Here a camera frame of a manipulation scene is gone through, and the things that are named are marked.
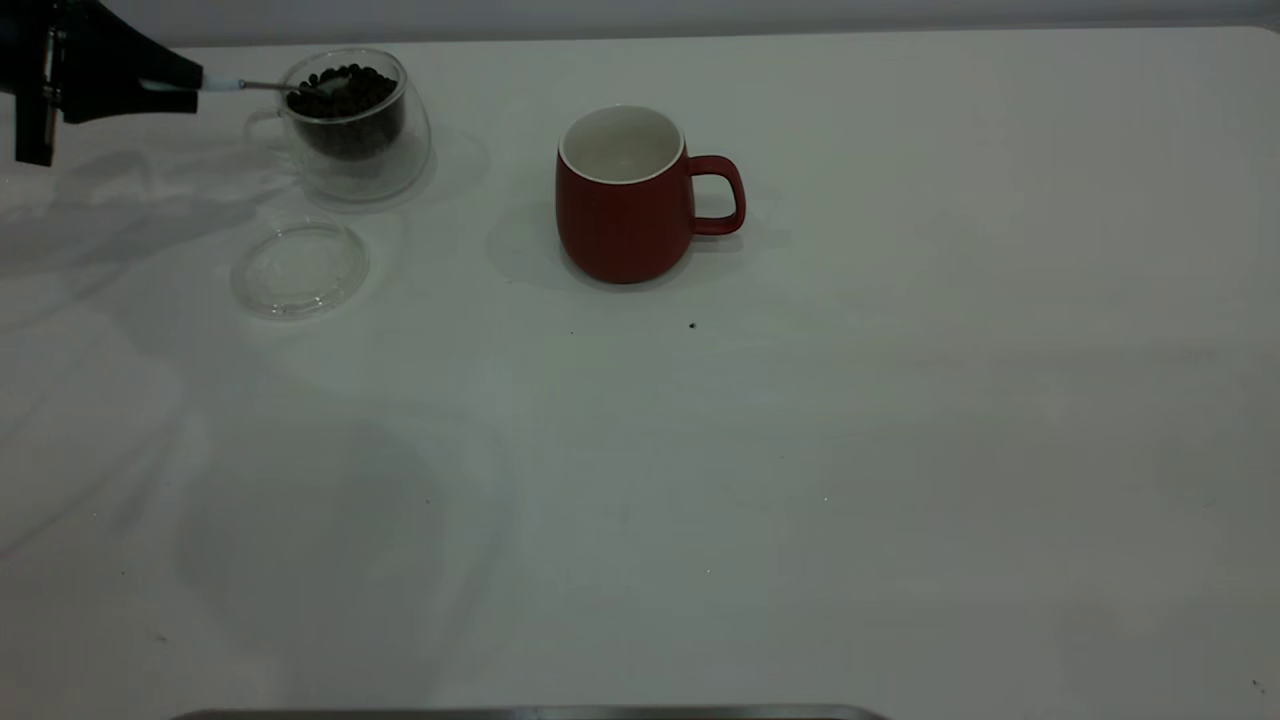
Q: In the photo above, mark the dark coffee beans pile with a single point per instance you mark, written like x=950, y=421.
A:
x=350, y=115

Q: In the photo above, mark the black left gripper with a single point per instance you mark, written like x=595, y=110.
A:
x=35, y=60

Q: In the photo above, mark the red ceramic mug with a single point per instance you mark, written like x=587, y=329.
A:
x=620, y=235

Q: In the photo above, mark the clear glass saucer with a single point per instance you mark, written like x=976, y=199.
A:
x=300, y=275

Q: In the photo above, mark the clear double-wall glass cup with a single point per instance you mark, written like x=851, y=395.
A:
x=380, y=170

